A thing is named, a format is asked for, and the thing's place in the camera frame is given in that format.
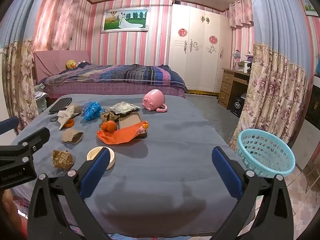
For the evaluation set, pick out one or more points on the pink window curtain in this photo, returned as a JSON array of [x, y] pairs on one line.
[[56, 22]]

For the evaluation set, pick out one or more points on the dark brown wrapper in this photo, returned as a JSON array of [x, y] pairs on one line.
[[109, 116]]

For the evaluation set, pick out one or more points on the blue plastic bag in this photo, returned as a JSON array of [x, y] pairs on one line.
[[92, 110]]

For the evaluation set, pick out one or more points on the floral curtain right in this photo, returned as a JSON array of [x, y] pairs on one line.
[[280, 75]]

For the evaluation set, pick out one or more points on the bed with striped quilt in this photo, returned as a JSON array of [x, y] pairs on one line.
[[89, 78]]

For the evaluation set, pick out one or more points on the black smartphone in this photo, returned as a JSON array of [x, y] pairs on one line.
[[60, 105]]

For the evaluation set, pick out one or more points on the light blue plastic basket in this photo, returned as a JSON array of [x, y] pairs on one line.
[[264, 153]]

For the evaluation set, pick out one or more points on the wooden desk with drawers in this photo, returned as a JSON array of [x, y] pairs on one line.
[[234, 84]]

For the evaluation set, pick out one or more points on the orange mandarin fruit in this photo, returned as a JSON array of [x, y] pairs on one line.
[[109, 126]]

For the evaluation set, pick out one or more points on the tan phone case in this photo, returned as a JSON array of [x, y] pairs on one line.
[[130, 120]]

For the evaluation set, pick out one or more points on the brown paper ball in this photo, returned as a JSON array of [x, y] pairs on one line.
[[62, 159]]

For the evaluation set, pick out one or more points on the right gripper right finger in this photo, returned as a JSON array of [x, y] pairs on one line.
[[274, 219]]

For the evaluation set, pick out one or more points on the pink pig mug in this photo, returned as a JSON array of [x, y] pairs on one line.
[[154, 100]]

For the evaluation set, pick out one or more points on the framed wedding picture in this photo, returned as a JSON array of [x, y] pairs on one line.
[[125, 20]]

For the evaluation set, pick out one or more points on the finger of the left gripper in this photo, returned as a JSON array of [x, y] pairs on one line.
[[33, 142], [9, 124]]

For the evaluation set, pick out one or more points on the orange plastic bag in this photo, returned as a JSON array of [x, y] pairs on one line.
[[110, 135]]

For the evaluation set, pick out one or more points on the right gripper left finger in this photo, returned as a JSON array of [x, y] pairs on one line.
[[46, 217]]

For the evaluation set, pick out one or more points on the floral curtain left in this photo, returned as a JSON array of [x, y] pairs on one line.
[[17, 29]]

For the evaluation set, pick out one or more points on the white wardrobe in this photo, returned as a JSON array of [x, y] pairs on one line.
[[200, 47]]

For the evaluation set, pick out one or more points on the floral curtain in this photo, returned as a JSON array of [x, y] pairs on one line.
[[280, 75], [17, 29]]

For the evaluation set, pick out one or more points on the brown cardboard piece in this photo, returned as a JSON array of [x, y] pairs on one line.
[[72, 136]]

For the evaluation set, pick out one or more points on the person's left hand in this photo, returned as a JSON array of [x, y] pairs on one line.
[[13, 225]]

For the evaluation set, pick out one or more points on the yellow duck plush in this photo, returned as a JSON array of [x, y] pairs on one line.
[[70, 64]]

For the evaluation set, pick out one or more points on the grey blanket on table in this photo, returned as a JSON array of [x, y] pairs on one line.
[[165, 184]]

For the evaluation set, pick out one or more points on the black box under desk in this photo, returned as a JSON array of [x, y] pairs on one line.
[[237, 105]]

